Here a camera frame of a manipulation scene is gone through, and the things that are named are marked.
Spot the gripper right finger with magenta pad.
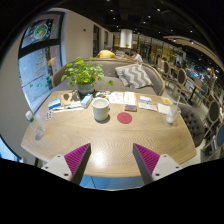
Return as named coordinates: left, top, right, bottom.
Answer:
left=133, top=143, right=182, bottom=185

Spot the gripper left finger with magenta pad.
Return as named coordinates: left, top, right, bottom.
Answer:
left=42, top=143, right=91, bottom=185

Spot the clear plastic water bottle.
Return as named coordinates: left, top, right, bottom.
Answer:
left=25, top=111, right=45, bottom=139

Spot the round red coaster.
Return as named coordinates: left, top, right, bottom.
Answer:
left=117, top=112, right=132, bottom=124

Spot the small white blister pack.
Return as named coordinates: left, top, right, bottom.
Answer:
left=46, top=111, right=53, bottom=120

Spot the white paper napkin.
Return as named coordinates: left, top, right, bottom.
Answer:
left=157, top=103, right=170, bottom=115

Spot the clear plastic cup with straw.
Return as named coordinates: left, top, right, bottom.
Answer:
left=166, top=99, right=181, bottom=124

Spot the small dark booklet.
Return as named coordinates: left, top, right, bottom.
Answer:
left=125, top=105, right=137, bottom=112

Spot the dark grey tufted armchair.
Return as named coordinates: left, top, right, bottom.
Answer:
left=179, top=104, right=205, bottom=147

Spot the blue backed dining chair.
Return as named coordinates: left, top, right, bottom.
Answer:
left=200, top=122, right=224, bottom=162

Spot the white and blue leaflet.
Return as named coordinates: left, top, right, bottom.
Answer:
left=138, top=96, right=157, bottom=111

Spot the blue and white card box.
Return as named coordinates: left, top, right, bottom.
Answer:
left=48, top=98, right=61, bottom=109

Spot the light blue tissue pack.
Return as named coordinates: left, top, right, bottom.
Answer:
left=81, top=94, right=93, bottom=109

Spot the yellow card on table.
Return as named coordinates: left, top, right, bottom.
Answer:
left=161, top=97, right=173, bottom=105

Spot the white ceramic mug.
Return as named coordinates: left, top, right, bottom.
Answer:
left=92, top=98, right=109, bottom=121

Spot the white menu booklet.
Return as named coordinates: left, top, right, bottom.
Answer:
left=109, top=91, right=136, bottom=105

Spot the wooden dining chair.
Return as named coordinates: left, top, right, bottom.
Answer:
left=172, top=69, right=188, bottom=97

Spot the grey chevron cushion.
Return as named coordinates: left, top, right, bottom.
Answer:
left=115, top=64, right=153, bottom=89

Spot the green potted plant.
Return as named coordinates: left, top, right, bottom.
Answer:
left=61, top=57, right=109, bottom=95

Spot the grey upholstered sofa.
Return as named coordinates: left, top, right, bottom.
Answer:
left=50, top=58, right=166, bottom=97

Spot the person in white shirt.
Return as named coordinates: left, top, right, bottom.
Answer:
left=126, top=49, right=143, bottom=63

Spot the person in yellow shirt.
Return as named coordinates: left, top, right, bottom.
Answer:
left=97, top=46, right=116, bottom=58

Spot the white cylindrical pillar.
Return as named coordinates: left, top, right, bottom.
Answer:
left=120, top=29, right=133, bottom=48

